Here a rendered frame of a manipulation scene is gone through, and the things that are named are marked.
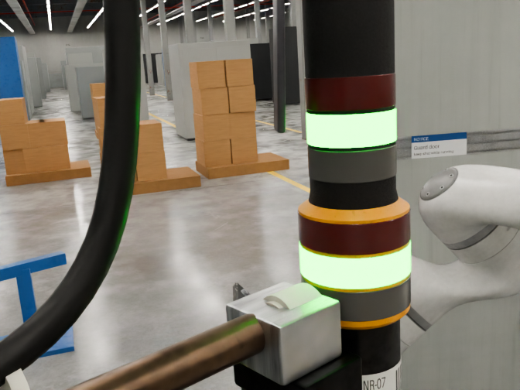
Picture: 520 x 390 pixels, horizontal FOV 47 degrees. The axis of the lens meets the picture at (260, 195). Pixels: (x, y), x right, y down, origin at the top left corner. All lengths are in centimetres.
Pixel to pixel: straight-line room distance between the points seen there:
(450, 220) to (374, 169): 73
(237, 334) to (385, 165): 8
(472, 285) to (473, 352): 152
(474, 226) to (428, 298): 13
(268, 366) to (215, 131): 821
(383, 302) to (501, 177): 73
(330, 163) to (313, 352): 7
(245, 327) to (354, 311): 5
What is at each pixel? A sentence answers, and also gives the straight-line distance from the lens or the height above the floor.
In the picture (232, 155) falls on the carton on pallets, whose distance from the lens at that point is 853.
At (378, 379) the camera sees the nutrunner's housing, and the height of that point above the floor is 150.
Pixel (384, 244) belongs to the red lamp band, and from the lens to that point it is 22.
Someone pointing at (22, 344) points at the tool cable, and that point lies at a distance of 17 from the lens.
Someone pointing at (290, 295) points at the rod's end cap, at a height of 154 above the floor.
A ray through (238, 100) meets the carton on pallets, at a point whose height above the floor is 103.
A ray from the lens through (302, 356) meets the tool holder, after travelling 21.
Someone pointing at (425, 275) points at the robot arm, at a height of 128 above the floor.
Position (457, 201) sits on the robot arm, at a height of 140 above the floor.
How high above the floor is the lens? 163
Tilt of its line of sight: 13 degrees down
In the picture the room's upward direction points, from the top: 4 degrees counter-clockwise
